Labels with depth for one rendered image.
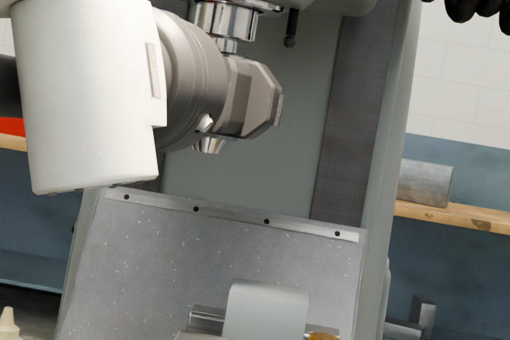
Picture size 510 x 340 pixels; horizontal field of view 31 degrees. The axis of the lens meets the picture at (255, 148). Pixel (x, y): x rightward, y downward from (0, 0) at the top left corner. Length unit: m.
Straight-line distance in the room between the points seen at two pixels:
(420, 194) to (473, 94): 0.79
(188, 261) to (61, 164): 0.61
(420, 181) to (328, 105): 3.34
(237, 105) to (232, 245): 0.46
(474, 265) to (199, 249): 4.02
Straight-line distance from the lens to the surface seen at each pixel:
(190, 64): 0.52
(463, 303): 5.05
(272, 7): 0.68
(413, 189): 4.41
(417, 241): 4.96
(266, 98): 0.63
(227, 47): 0.69
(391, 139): 1.09
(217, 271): 1.05
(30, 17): 0.47
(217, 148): 0.69
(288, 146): 1.07
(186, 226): 1.07
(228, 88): 0.60
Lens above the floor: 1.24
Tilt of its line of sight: 3 degrees down
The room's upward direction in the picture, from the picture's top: 9 degrees clockwise
